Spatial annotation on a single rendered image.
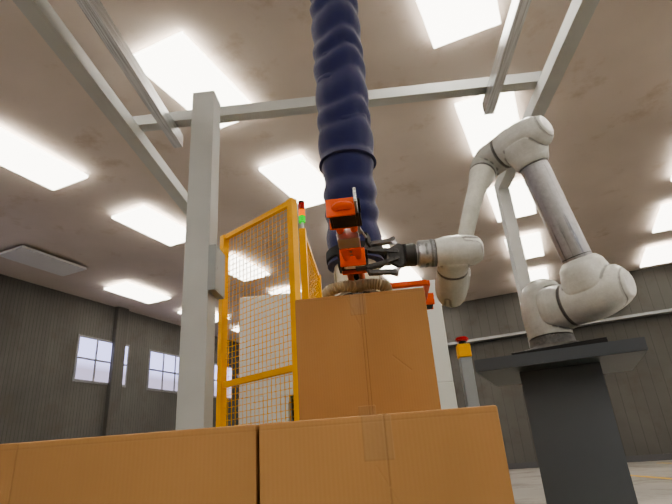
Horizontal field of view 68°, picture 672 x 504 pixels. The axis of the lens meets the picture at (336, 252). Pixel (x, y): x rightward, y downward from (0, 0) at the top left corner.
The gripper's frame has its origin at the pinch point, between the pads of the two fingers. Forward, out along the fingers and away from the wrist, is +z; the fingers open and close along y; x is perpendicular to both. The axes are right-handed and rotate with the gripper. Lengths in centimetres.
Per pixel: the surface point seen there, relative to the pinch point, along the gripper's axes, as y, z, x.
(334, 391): 41.5, 8.4, -3.8
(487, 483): 64, -19, -64
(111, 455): 57, 42, -64
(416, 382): 40.7, -15.1, -4.4
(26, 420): -37, 618, 728
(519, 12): -203, -118, 100
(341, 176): -42.1, 2.8, 17.2
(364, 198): -32.1, -5.4, 18.4
